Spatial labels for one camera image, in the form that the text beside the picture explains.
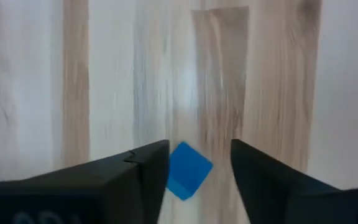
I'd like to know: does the small blue block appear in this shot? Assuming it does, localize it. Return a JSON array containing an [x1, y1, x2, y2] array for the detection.
[[165, 141, 214, 202]]

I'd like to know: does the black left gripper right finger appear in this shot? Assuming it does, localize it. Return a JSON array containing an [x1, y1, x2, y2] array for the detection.
[[230, 138, 358, 224]]

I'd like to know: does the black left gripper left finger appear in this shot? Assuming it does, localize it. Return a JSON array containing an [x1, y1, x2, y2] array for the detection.
[[0, 139, 170, 224]]

